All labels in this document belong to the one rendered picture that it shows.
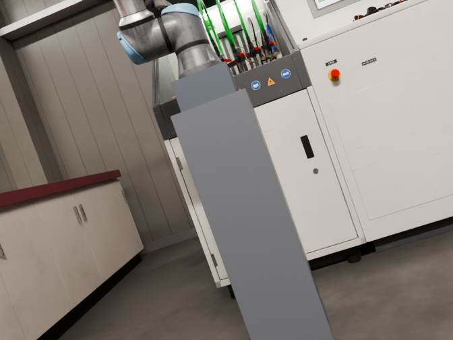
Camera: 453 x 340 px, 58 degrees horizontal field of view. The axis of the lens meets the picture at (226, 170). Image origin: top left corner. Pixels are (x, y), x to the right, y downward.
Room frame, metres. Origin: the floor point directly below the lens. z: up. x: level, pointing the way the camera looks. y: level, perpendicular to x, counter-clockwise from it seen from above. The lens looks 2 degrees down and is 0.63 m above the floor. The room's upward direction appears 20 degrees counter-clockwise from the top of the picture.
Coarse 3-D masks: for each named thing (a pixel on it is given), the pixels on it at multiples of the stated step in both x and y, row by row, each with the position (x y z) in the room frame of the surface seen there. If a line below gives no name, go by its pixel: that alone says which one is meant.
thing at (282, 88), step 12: (276, 60) 1.76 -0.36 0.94; (288, 60) 1.75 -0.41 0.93; (252, 72) 1.78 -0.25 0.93; (264, 72) 1.77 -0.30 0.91; (276, 72) 1.76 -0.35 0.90; (240, 84) 1.79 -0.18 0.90; (264, 84) 1.77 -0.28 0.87; (276, 84) 1.76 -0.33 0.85; (288, 84) 1.76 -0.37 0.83; (300, 84) 1.75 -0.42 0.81; (252, 96) 1.78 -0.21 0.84; (264, 96) 1.78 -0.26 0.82; (276, 96) 1.77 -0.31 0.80; (168, 108) 1.84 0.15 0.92; (168, 120) 1.84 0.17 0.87
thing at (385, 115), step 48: (288, 0) 2.02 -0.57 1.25; (384, 0) 1.91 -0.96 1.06; (432, 0) 1.66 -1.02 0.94; (336, 48) 1.72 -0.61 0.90; (384, 48) 1.69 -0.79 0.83; (432, 48) 1.66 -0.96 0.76; (336, 96) 1.73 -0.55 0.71; (384, 96) 1.70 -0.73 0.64; (432, 96) 1.67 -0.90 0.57; (336, 144) 1.74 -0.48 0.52; (384, 144) 1.71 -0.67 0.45; (432, 144) 1.68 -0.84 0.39; (384, 192) 1.72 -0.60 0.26; (432, 192) 1.69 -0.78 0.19; (384, 240) 1.77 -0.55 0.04
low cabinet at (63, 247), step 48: (48, 192) 2.45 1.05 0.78; (96, 192) 3.11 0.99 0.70; (0, 240) 1.97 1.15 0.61; (48, 240) 2.32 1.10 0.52; (96, 240) 2.85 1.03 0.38; (0, 288) 1.86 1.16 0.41; (48, 288) 2.17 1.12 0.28; (96, 288) 2.74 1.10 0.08; (0, 336) 1.76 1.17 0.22; (48, 336) 2.13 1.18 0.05
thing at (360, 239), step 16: (320, 112) 1.74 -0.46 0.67; (320, 128) 1.76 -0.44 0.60; (336, 160) 1.74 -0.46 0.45; (336, 176) 1.76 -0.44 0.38; (192, 208) 1.85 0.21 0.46; (352, 208) 1.74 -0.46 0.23; (352, 240) 1.75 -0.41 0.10; (208, 256) 1.85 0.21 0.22; (320, 256) 1.78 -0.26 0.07; (336, 256) 1.83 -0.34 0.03; (352, 256) 1.79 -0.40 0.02
